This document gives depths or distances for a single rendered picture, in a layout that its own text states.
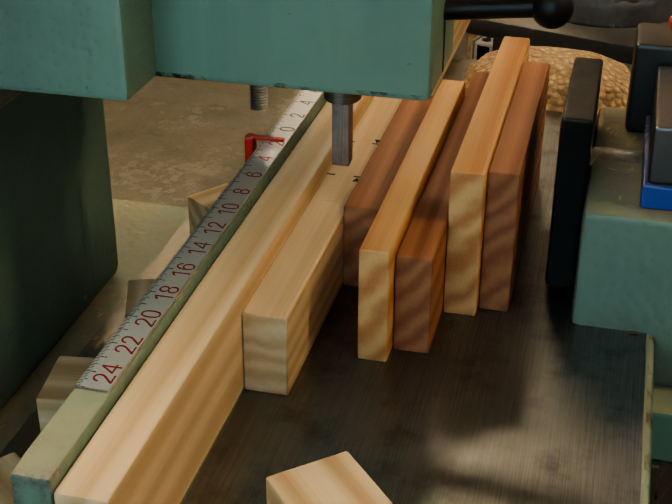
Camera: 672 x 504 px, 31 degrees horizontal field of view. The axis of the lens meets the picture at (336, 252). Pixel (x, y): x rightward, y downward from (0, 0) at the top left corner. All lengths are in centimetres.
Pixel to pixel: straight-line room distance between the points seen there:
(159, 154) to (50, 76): 244
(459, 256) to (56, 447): 23
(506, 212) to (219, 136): 256
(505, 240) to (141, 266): 34
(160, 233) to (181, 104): 245
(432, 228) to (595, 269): 8
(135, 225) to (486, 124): 37
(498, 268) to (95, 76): 21
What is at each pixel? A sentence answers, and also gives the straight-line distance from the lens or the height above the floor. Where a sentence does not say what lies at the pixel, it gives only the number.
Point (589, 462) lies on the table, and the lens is 50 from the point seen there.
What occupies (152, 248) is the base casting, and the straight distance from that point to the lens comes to 87.
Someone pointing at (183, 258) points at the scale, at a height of 96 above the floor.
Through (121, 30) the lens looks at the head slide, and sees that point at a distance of 56.
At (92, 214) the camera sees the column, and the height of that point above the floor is 86.
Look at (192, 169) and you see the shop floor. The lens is 293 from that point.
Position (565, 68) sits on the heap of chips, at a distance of 85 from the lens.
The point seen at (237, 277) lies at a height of 95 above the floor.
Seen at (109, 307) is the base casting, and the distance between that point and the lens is 80.
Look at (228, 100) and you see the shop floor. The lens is 334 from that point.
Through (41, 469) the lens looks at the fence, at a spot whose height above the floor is 96.
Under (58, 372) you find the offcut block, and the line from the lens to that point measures 67.
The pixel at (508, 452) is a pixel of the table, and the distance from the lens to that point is 50.
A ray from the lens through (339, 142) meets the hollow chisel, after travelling 62.
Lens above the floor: 121
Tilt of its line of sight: 28 degrees down
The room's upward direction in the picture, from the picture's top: straight up
